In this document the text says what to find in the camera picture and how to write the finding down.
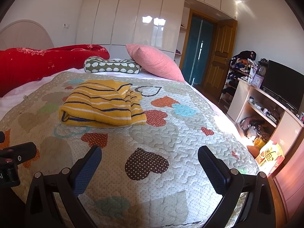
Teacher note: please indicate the wooden door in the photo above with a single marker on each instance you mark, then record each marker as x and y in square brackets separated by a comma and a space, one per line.
[218, 59]

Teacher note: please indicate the yellow cardboard box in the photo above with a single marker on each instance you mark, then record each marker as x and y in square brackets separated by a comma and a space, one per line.
[270, 154]

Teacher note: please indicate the white TV cabinet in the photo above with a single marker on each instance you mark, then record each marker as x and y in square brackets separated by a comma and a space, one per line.
[292, 128]

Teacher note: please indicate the white rounded headboard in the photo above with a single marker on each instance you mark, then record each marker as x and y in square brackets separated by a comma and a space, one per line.
[23, 35]

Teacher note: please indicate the black TV monitor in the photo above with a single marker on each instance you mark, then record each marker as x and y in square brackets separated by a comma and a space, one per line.
[282, 83]

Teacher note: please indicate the green hedgehog-print pillow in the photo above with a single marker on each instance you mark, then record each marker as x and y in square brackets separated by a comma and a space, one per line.
[106, 66]

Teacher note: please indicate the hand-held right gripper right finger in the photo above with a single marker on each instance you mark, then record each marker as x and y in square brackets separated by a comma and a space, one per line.
[210, 168]

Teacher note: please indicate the yellow striped sweater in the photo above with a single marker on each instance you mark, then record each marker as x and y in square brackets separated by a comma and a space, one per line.
[95, 104]

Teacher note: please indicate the dark mantel clock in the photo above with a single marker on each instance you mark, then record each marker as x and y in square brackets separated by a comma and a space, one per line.
[262, 71]

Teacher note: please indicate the yellow jar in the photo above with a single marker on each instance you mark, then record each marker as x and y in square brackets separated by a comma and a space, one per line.
[259, 142]

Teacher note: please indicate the small purple clock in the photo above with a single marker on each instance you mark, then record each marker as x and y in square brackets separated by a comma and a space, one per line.
[256, 80]

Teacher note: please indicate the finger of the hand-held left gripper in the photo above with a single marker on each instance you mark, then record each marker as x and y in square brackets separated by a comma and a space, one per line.
[25, 153]

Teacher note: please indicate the pile of clothes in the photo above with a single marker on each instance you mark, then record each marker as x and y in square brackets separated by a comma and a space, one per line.
[244, 60]

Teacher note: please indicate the white wall socket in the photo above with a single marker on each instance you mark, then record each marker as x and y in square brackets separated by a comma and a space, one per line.
[66, 25]

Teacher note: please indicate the heart-print quilt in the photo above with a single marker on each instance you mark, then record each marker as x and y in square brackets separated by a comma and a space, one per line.
[142, 135]

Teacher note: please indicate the red duvet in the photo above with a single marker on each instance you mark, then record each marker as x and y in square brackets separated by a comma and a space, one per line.
[28, 64]

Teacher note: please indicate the shoe rack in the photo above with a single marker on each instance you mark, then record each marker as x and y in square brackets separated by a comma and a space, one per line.
[230, 87]

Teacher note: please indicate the white glossy wardrobe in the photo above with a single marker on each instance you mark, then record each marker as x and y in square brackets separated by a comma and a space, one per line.
[142, 16]

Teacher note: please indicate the blue glass door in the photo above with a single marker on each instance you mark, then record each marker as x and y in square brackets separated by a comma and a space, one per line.
[197, 52]

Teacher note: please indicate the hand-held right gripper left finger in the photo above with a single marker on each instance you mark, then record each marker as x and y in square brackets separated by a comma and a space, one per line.
[89, 166]

